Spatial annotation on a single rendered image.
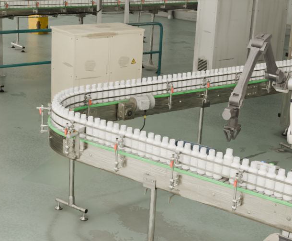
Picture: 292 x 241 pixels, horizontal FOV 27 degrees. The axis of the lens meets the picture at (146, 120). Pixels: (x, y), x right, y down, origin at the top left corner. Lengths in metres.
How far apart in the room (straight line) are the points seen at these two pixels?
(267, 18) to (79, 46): 3.99
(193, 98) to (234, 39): 4.27
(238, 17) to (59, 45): 3.35
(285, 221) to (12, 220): 2.61
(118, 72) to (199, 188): 4.43
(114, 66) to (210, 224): 3.27
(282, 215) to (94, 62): 4.68
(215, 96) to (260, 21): 4.48
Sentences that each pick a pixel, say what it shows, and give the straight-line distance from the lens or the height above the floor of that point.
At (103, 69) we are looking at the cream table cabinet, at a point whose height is 0.69.
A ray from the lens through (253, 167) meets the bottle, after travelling 3.64.
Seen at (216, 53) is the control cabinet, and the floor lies 0.61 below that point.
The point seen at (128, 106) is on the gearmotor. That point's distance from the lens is 5.24.
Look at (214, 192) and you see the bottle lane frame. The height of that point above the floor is 0.92.
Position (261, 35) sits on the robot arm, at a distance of 3.77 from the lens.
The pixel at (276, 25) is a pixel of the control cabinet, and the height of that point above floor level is 1.01.
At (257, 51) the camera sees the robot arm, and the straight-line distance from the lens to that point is 3.69.
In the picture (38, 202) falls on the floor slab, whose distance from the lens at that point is 5.68.
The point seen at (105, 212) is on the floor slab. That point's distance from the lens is 5.50.
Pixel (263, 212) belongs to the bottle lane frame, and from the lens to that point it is 3.67.
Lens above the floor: 2.45
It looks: 18 degrees down
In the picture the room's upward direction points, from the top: 3 degrees clockwise
